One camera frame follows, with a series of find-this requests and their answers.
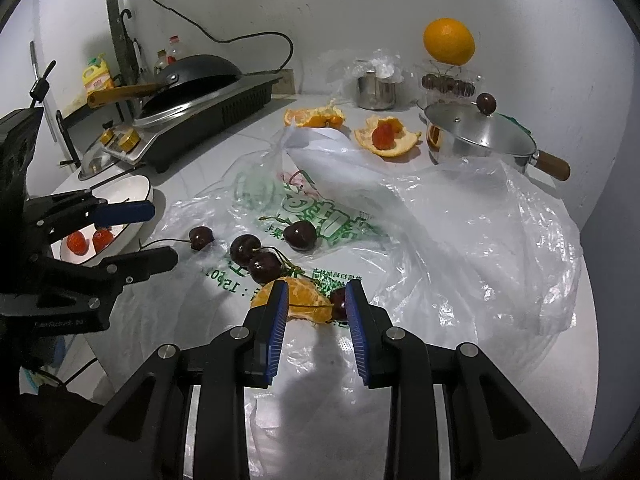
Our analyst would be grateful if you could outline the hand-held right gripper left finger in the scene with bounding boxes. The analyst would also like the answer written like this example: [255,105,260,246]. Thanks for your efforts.
[52,280,291,480]

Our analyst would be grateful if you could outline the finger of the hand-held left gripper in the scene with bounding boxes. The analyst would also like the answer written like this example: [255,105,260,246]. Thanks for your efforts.
[30,246,178,306]
[22,189,156,241]

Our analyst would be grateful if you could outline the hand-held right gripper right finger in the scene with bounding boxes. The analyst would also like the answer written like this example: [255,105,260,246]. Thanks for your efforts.
[345,280,583,480]

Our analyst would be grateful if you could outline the white plate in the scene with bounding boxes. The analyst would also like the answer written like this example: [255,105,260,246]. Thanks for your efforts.
[52,175,157,267]

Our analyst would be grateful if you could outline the dark cherry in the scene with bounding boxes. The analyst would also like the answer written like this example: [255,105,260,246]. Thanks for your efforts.
[189,226,215,252]
[230,234,262,267]
[330,286,351,323]
[283,220,318,252]
[248,251,282,285]

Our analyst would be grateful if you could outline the orange segment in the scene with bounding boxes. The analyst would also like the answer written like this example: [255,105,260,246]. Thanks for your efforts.
[250,276,331,311]
[286,305,334,324]

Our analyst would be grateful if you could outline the black metal rack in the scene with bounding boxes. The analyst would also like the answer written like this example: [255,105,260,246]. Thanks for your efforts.
[54,77,133,168]

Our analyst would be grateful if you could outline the steel pot lid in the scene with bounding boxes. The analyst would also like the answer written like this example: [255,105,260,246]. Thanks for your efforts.
[77,135,146,181]

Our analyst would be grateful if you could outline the yellow dish soap bottle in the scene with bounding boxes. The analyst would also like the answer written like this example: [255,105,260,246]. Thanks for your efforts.
[81,54,115,96]

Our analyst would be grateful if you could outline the large printed plastic bag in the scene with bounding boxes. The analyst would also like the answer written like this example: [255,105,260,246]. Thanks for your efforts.
[150,125,585,480]

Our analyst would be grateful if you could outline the black umbrella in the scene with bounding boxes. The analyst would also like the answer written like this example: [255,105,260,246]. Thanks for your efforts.
[121,7,146,83]

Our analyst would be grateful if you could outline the dark vertical pipe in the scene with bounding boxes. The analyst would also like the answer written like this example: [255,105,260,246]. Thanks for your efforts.
[104,0,138,86]

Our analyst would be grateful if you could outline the red cap bottle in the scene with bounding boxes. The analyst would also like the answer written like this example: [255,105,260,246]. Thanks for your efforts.
[167,35,191,63]

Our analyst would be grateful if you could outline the flat orange peel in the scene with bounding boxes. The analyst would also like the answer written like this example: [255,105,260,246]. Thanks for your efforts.
[354,115,422,159]

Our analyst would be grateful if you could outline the hollow orange peel half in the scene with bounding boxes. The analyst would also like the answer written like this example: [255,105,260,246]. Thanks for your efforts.
[283,102,347,129]

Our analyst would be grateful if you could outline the steel saucepan with lid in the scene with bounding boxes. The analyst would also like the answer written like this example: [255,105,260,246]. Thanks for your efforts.
[417,92,572,182]

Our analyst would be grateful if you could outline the steel cup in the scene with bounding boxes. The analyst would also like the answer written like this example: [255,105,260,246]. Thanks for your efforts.
[356,71,397,110]

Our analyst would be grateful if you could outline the clear container brown balls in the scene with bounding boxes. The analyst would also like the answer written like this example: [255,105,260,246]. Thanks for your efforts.
[415,57,483,106]

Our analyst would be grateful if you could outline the small clear plastic bag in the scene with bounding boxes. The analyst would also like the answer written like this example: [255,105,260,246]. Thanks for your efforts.
[325,49,406,106]

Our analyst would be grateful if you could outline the whole orange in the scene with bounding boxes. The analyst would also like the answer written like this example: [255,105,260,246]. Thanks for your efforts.
[423,17,476,67]

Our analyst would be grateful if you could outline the black wok wooden handle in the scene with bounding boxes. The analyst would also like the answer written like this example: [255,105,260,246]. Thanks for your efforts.
[87,54,246,116]

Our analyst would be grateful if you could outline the black cooker cable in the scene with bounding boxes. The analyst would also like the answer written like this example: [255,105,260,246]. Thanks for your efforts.
[147,0,295,73]

